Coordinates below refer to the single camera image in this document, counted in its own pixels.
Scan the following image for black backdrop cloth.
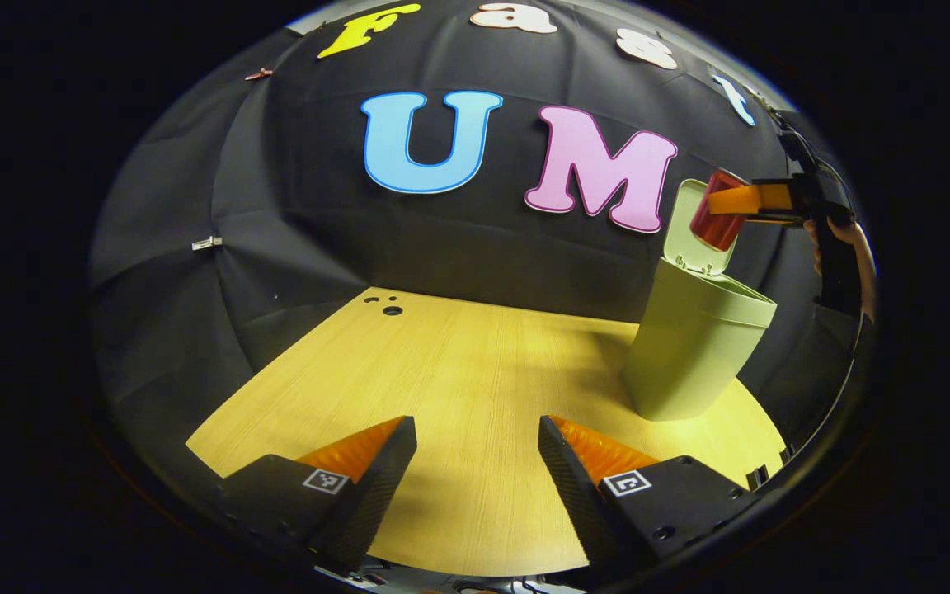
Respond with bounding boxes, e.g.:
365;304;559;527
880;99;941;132
87;0;863;463

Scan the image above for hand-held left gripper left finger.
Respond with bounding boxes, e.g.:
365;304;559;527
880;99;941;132
219;415;419;573

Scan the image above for green desktop garbage bin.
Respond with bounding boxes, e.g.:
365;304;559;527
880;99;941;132
623;177;778;422

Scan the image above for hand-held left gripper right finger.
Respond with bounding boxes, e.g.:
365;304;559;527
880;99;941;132
538;414;761;580

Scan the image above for red pop can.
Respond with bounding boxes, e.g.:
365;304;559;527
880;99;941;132
689;169;749;252

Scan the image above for wooden desktop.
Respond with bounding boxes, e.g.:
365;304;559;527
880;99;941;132
186;287;788;577

